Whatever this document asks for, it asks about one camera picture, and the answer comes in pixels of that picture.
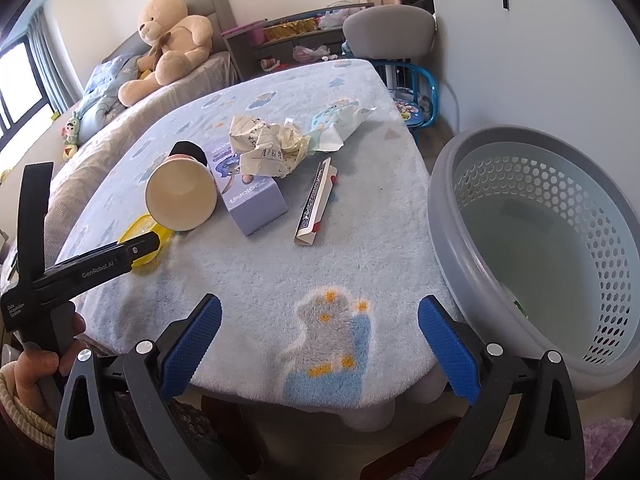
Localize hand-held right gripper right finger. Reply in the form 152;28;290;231
416;295;586;480

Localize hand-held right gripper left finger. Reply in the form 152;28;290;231
54;293;251;480

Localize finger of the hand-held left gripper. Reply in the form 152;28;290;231
114;232;162;273

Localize yellow plastic lid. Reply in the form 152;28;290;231
118;213;173;276

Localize beige paper cup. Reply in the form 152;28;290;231
145;152;218;232

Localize purple cartoon cardboard box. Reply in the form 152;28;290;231
206;140;289;237

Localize grey perforated laundry basket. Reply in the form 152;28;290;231
427;125;640;401

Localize white paper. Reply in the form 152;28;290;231
229;115;313;179

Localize slim red white box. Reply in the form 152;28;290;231
293;156;338;247

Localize light blue plastic wrapper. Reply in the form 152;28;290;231
306;99;379;153

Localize person's left hand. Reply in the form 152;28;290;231
13;312;87;398

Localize light blue printed blanket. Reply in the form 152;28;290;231
52;58;463;431

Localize green plush toy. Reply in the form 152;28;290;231
61;111;84;147

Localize bed with beige cover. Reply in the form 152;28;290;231
0;50;241;281

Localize blue printed pillow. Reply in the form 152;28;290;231
75;52;146;143

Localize purple fluffy rug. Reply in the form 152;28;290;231
425;417;636;480

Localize large tan teddy bear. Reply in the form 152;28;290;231
117;0;215;107

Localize grey curtain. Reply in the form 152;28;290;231
25;10;83;113

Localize blue metal stool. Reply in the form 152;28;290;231
372;60;441;133

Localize pink storage box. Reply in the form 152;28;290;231
222;22;266;48

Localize grey shelf desk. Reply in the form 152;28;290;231
222;2;376;81

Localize grey bed headboard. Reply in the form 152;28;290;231
107;0;238;68

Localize pink plastic bag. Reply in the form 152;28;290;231
292;45;331;62

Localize gold snack packages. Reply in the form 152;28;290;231
264;19;321;41

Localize white plastic bag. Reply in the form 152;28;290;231
320;7;352;30

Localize grey chair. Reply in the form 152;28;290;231
343;7;436;61

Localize window with dark frame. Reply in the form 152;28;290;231
0;40;51;151

